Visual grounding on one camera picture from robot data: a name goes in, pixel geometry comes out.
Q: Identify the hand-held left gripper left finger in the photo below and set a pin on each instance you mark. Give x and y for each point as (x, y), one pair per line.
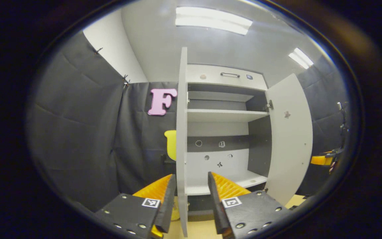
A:
(167, 205)

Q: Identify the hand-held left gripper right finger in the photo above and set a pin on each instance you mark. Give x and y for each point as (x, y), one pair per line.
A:
(216, 205)

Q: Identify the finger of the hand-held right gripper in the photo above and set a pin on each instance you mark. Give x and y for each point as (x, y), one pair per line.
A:
(320, 160)

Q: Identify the grey cabinet door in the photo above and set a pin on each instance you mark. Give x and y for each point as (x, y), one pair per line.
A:
(181, 132)
(290, 149)

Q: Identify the grey double-door shoe cabinet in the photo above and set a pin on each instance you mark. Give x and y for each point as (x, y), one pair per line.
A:
(259, 146)

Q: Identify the metal door hinge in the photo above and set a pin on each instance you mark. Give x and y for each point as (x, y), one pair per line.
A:
(269, 105)

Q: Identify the wide grey cabinet shelf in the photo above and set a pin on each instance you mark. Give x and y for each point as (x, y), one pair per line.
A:
(227, 115)

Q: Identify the narrow grey cabinet shelf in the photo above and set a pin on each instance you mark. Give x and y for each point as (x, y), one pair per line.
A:
(217, 96)

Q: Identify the grey cabinet drawer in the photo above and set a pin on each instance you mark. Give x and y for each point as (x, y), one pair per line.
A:
(211, 74)

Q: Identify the small ceiling light panel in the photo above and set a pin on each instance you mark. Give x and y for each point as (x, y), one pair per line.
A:
(301, 58)

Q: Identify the black backdrop cloth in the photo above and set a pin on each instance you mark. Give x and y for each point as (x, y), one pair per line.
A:
(78, 132)

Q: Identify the black cloth clip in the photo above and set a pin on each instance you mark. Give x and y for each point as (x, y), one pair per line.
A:
(98, 50)
(125, 80)

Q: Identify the long ceiling light panel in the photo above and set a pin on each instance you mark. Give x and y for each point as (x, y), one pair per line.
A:
(211, 20)

